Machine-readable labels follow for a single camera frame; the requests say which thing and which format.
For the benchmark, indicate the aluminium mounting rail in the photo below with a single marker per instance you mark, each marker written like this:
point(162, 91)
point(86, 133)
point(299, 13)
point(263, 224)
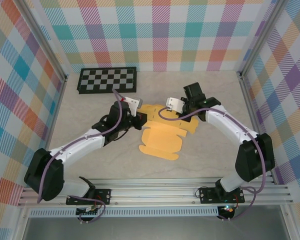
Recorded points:
point(152, 192)

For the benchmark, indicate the aluminium side rail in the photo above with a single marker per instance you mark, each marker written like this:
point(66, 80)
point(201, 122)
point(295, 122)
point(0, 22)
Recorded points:
point(252, 112)
point(54, 120)

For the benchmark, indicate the aluminium frame post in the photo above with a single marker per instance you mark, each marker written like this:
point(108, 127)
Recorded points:
point(43, 42)
point(262, 37)

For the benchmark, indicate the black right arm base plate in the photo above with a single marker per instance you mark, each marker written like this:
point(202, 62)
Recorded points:
point(207, 195)

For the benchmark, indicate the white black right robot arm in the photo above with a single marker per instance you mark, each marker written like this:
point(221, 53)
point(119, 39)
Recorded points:
point(230, 125)

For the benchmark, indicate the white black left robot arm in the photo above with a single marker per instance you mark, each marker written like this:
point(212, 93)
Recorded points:
point(77, 147)

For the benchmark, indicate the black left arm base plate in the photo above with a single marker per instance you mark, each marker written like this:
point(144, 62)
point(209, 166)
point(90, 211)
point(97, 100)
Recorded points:
point(102, 196)

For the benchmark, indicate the small electronics board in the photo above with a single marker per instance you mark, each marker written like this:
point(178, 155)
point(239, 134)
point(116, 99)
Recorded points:
point(88, 212)
point(227, 209)

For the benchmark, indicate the black grey checkerboard panel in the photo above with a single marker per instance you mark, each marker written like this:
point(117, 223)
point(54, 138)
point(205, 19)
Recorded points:
point(106, 80)

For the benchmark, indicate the yellow paper box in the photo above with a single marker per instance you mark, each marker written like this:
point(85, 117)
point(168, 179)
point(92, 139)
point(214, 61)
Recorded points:
point(160, 140)

